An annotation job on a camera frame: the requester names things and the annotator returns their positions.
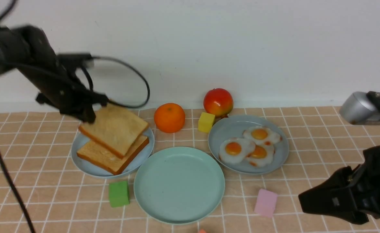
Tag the light blue plate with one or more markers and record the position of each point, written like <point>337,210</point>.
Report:
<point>94,171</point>

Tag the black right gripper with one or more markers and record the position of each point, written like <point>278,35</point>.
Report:
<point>348,194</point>

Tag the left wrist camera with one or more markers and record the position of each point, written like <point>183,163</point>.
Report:
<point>76,60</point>

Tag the grey plate with eggs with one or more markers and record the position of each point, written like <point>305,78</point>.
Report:
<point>233,127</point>

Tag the green centre plate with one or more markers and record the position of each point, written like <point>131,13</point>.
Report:
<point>179,185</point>

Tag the red yellow apple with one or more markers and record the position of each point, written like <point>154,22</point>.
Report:
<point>218,102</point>

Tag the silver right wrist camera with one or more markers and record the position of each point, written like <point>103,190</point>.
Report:
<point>362,108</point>

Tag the toast slice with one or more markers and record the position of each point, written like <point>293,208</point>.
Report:
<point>103,158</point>
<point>115,128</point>

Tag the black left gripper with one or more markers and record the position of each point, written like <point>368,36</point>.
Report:
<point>69,97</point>

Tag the fried egg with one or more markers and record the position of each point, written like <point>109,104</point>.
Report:
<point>262,135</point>
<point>262,155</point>
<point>235,150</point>

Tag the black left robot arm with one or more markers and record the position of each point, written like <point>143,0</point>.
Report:
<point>28,50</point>

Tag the pink foam cube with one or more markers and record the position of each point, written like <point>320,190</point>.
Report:
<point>266,203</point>

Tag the yellow foam cube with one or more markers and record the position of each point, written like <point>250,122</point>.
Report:
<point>206,122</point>

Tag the green foam cube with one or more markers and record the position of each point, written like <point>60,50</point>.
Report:
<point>118,194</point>

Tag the orange fruit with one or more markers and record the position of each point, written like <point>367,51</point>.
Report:
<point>169,118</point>

